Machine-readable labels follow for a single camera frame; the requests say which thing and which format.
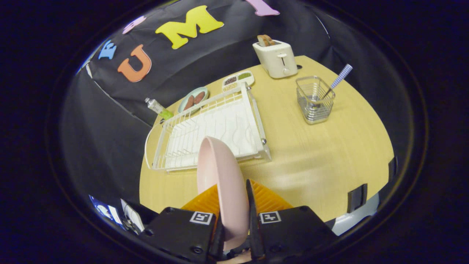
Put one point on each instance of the pale grey rounded object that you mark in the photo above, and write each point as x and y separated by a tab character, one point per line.
355	222

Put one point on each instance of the black table edge clamp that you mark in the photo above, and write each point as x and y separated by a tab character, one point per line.
392	168
357	198

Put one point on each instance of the brown bread slice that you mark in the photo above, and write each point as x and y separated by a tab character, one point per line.
265	39

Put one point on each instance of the white toaster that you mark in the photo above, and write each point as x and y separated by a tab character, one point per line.
274	58

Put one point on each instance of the white flat object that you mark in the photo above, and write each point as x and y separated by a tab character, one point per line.
132	216

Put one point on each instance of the brown sausage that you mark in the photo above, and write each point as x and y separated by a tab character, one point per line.
199	97
189	102

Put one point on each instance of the green dish soap bottle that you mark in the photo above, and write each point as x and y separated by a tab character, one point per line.
159	109

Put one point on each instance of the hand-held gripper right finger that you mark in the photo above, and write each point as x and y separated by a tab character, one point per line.
253	227

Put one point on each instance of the pale green plate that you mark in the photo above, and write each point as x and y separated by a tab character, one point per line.
181	107

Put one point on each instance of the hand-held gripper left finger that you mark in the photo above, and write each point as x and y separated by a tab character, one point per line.
176	231

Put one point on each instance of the pink plate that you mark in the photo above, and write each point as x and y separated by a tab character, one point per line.
223	183

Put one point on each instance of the white divided spice tray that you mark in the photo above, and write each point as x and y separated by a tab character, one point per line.
237	82

